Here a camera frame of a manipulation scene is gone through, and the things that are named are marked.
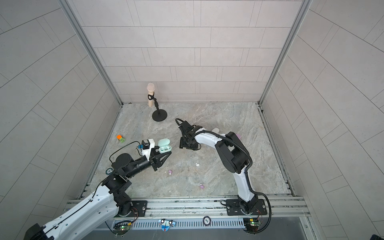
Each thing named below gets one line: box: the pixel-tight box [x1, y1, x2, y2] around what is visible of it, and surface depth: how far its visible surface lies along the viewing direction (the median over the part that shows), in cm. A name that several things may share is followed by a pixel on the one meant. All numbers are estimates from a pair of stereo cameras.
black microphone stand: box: [147, 92, 168, 122], surface depth 110 cm
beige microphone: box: [146, 82, 156, 107], surface depth 91 cm
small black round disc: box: [202, 215, 212, 227], surface depth 69 cm
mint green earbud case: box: [158, 138, 172, 154], surface depth 68 cm
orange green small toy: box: [116, 134, 126, 143], surface depth 96 cm
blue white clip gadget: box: [158, 218, 176, 232], surface depth 67 cm
